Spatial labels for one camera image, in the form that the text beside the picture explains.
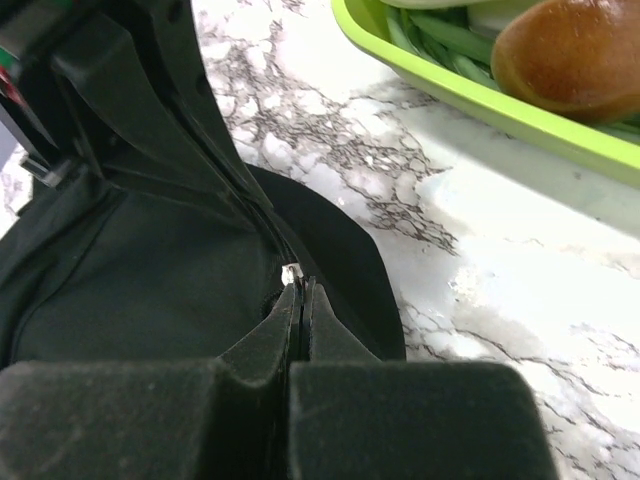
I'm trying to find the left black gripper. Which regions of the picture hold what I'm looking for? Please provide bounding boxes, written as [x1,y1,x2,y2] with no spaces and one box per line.
[1,1,273,229]

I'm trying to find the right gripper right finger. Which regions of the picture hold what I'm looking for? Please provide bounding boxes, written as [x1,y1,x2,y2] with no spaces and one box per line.
[288,283,558,479]

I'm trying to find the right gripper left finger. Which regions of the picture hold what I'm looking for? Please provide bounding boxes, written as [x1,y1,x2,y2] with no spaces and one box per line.
[1,284,303,479]

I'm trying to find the black student backpack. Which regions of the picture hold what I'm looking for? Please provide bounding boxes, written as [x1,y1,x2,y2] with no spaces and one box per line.
[0,164,407,371]

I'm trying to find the green celery stalks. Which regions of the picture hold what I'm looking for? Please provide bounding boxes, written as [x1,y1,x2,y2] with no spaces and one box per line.
[385,1,639,143]

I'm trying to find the green vegetable tray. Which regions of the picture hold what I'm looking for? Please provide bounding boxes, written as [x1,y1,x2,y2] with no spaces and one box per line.
[331,1,639,189]

